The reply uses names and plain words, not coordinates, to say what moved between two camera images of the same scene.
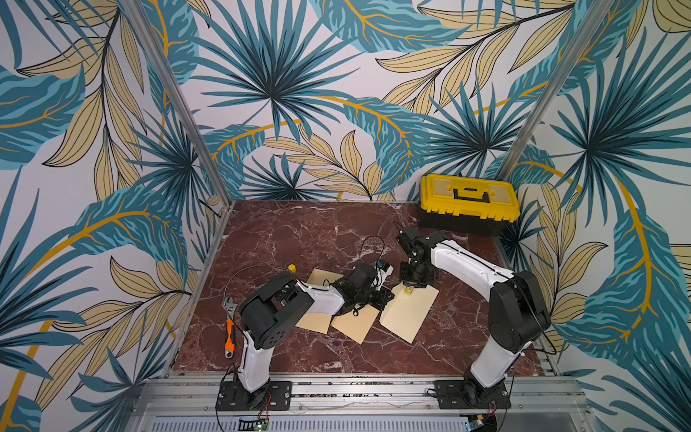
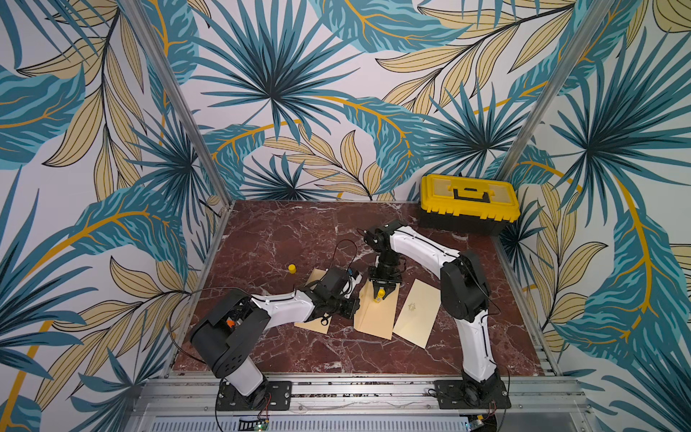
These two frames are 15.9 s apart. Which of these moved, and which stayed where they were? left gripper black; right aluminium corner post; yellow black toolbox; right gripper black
Moved: left gripper black; right gripper black
Stayed: right aluminium corner post; yellow black toolbox
